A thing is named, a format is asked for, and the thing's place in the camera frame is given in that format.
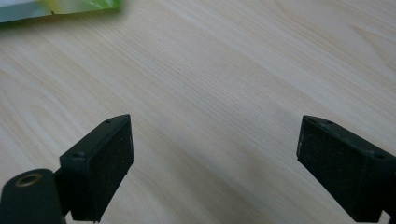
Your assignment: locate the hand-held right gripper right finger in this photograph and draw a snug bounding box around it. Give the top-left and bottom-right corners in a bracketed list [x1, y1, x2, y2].
[296, 114, 396, 224]

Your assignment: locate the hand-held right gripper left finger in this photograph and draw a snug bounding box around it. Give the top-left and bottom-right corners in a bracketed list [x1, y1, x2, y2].
[59, 113, 135, 223]

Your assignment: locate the green and white packet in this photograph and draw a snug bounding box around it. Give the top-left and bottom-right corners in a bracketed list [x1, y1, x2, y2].
[0, 0, 123, 24]

